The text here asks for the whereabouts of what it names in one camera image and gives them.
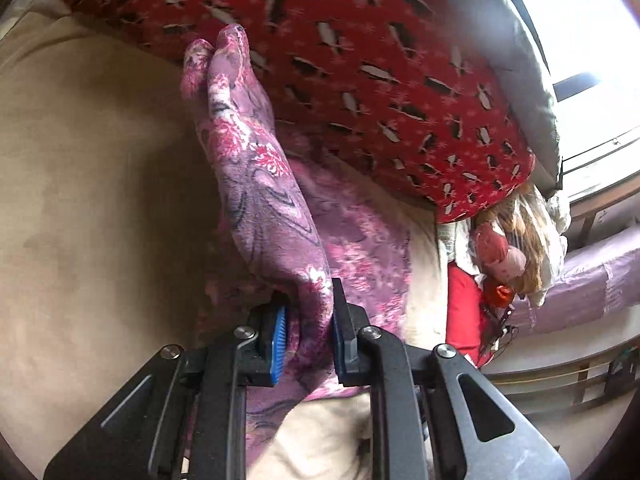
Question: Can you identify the red pillow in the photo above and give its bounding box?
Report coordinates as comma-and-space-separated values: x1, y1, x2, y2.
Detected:
446, 262, 489, 367

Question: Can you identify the beige fleece blanket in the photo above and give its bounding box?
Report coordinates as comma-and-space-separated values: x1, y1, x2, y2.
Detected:
1, 9, 446, 479

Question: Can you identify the purple floral cloth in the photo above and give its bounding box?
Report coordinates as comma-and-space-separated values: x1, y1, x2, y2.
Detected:
182, 25, 410, 479

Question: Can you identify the lilac bedding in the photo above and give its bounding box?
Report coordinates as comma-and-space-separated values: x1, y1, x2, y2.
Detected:
510, 226, 639, 337

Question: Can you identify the doll with red clothes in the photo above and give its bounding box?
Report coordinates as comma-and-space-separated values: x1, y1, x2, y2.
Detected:
471, 182, 572, 308

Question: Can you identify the red penguin pattern blanket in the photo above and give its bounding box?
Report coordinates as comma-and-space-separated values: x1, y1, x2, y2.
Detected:
63, 0, 535, 222

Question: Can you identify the grey pillow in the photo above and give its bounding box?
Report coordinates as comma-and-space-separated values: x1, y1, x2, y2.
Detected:
447, 0, 562, 196

